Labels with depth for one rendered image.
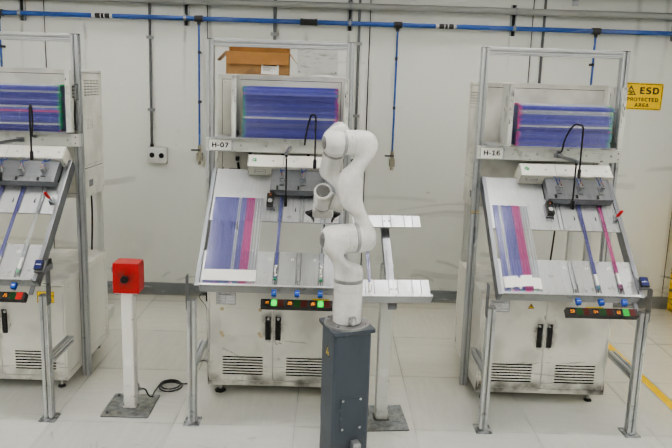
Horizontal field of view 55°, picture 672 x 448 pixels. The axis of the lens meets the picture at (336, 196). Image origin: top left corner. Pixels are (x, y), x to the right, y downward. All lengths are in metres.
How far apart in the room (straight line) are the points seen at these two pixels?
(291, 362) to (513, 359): 1.19
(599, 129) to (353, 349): 1.81
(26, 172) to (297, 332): 1.64
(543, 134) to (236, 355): 2.01
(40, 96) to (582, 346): 3.15
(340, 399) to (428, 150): 2.66
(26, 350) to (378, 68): 2.99
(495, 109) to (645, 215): 2.20
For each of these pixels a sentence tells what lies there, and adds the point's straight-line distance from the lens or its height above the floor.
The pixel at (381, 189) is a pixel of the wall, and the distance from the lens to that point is 5.01.
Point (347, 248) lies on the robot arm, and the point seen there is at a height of 1.04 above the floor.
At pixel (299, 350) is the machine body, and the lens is 3.58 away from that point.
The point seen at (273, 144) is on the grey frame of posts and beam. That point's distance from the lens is 3.48.
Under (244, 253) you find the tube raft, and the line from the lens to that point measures 3.23.
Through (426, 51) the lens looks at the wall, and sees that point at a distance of 4.99.
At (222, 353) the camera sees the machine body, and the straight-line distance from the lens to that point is 3.63.
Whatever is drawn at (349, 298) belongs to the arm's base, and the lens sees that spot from 2.66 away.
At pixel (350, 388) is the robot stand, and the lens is 2.79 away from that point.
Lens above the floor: 1.68
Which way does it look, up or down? 10 degrees down
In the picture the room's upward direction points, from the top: 2 degrees clockwise
